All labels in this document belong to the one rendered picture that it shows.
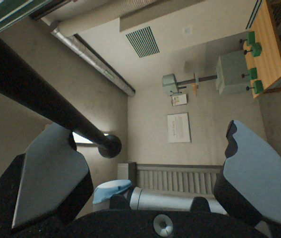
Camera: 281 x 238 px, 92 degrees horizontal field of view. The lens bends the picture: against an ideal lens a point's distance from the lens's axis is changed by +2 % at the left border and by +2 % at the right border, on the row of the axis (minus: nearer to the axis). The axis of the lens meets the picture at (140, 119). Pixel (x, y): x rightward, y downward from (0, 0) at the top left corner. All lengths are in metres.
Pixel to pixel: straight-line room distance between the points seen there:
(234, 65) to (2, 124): 2.73
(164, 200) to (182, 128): 2.66
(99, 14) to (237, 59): 1.86
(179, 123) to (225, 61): 1.39
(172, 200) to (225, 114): 2.80
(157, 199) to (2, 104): 1.56
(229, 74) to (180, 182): 2.07
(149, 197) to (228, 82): 2.06
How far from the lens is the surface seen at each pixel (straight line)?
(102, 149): 0.20
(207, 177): 3.01
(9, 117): 1.72
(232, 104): 3.20
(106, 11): 1.79
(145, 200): 0.43
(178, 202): 0.42
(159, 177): 3.11
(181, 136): 3.01
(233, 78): 2.34
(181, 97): 3.18
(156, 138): 3.13
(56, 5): 1.98
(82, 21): 1.92
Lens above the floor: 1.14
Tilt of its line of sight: 21 degrees up
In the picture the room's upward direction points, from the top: 96 degrees counter-clockwise
